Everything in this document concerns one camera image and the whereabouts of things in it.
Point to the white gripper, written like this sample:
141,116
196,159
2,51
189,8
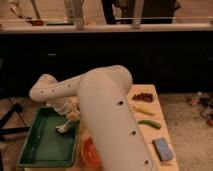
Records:
71,111

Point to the white scrub brush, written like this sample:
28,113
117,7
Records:
61,129

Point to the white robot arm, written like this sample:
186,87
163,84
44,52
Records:
102,99

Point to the green plastic tray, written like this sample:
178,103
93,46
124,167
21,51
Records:
44,147

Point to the black tripod stand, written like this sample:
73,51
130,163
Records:
5,117

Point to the purple grapes toy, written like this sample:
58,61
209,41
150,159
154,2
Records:
146,97

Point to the green cucumber toy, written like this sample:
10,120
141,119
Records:
151,123

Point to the blue sponge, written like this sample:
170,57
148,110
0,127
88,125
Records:
162,149

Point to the black counter barrier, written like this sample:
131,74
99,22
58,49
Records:
173,57

